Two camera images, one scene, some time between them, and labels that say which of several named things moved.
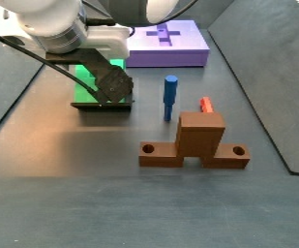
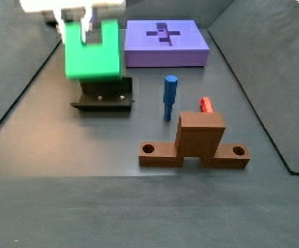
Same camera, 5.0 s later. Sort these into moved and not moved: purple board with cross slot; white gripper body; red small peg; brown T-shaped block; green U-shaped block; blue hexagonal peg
Moved: white gripper body; green U-shaped block
Not moved: brown T-shaped block; blue hexagonal peg; red small peg; purple board with cross slot
